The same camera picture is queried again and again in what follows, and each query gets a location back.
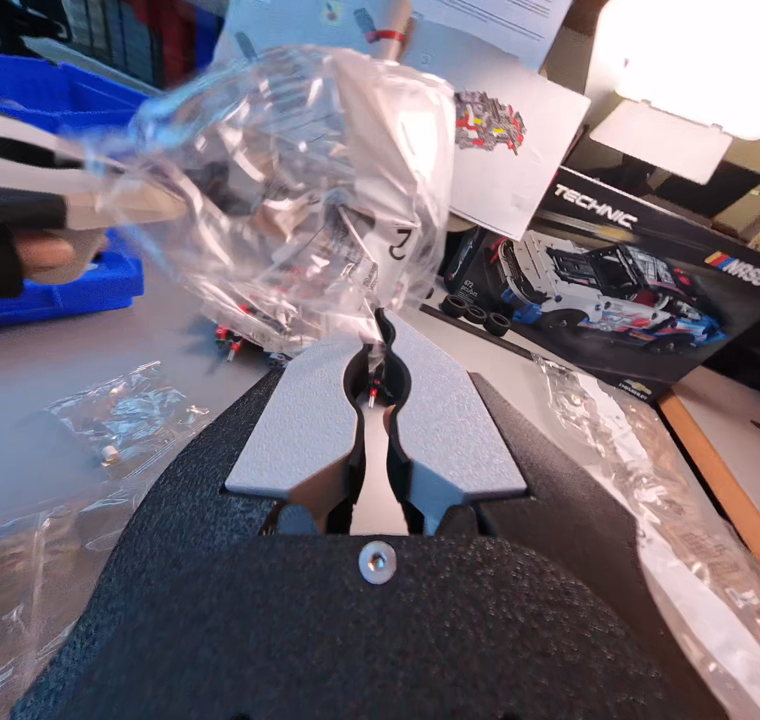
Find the white labelled clear plastic bag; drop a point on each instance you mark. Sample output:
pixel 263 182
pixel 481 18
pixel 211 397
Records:
pixel 285 167

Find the blue bin with white tag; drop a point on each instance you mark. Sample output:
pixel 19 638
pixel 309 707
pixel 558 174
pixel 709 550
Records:
pixel 89 96

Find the rectangular studio light panel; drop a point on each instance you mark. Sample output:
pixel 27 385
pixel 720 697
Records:
pixel 683 48

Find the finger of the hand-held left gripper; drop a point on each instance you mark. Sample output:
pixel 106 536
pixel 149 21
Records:
pixel 107 203
pixel 35 135

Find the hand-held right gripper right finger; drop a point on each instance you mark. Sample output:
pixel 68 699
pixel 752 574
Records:
pixel 463 435

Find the stack of coloured storage bins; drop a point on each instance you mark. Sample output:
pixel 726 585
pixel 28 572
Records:
pixel 136 25

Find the person's left hand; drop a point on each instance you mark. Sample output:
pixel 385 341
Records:
pixel 44 253

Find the black lego set box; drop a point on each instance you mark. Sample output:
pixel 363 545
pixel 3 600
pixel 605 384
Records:
pixel 623 268

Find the clear bag of lego parts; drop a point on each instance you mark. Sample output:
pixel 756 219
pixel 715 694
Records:
pixel 653 482

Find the lego instruction booklet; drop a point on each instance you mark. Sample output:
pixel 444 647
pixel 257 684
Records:
pixel 534 138

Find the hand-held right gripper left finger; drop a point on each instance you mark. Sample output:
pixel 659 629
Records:
pixel 291 435

